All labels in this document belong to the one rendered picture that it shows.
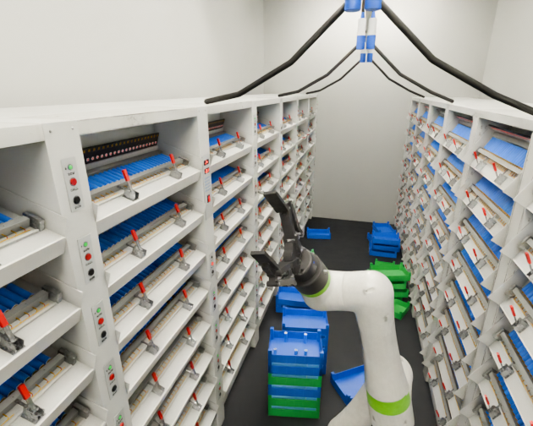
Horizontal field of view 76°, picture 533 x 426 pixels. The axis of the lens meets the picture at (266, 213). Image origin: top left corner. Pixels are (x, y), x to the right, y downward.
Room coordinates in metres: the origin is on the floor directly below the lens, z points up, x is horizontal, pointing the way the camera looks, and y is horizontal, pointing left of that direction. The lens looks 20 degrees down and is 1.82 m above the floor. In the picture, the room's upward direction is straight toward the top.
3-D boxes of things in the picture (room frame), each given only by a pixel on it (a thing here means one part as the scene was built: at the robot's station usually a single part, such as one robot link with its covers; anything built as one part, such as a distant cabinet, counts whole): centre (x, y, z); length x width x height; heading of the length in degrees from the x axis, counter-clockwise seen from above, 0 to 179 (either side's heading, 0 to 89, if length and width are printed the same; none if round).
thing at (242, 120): (2.14, 0.17, 0.88); 0.20 x 0.09 x 1.76; 75
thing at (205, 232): (1.46, 0.35, 0.88); 0.20 x 0.09 x 1.76; 75
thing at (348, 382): (1.71, -0.60, 0.04); 0.30 x 0.20 x 0.08; 111
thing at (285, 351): (1.59, -0.17, 0.44); 0.30 x 0.20 x 0.08; 86
